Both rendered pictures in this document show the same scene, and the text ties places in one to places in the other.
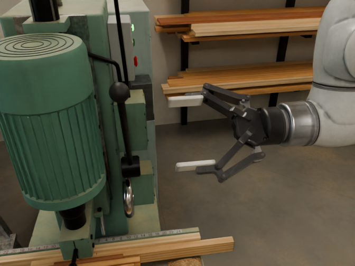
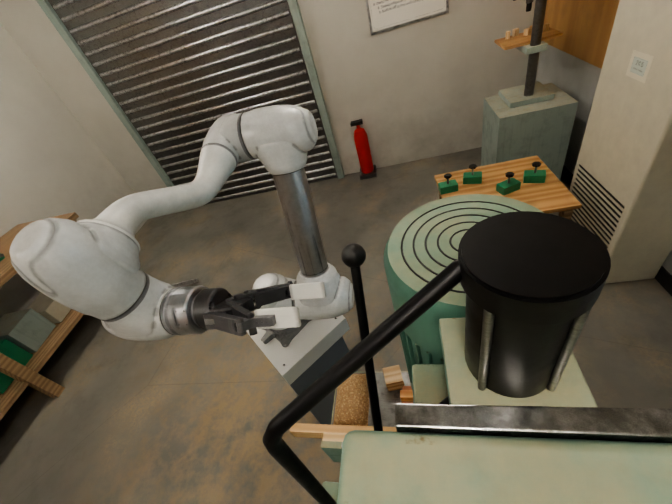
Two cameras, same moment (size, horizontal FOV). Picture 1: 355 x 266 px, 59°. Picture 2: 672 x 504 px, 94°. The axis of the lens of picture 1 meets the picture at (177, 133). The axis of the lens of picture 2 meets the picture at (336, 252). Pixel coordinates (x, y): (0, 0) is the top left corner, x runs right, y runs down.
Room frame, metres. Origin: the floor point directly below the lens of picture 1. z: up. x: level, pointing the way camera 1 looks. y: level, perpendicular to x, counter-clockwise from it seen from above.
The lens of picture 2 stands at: (0.79, 0.24, 1.74)
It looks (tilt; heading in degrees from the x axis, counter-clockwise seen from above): 40 degrees down; 209
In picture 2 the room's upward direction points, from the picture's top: 20 degrees counter-clockwise
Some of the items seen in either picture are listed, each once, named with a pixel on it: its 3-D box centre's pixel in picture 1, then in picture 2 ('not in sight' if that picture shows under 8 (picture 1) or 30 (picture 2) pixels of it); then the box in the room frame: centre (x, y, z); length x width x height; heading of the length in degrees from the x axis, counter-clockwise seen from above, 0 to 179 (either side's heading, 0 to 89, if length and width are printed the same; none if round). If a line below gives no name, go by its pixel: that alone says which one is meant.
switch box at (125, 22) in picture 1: (121, 48); not in sight; (0.87, 0.16, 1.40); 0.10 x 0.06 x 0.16; 9
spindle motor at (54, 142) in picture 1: (51, 123); (466, 327); (0.53, 0.25, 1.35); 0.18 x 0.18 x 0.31
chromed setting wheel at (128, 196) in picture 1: (128, 196); not in sight; (0.68, 0.14, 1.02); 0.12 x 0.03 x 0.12; 9
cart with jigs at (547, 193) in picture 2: not in sight; (494, 215); (-1.03, 0.45, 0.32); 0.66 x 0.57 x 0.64; 102
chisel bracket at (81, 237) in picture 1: (80, 228); not in sight; (0.55, 0.25, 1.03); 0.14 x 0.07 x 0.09; 9
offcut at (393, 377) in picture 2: not in sight; (393, 378); (0.42, 0.08, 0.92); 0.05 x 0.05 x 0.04; 22
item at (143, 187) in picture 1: (138, 183); not in sight; (0.74, 0.12, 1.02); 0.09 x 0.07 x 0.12; 99
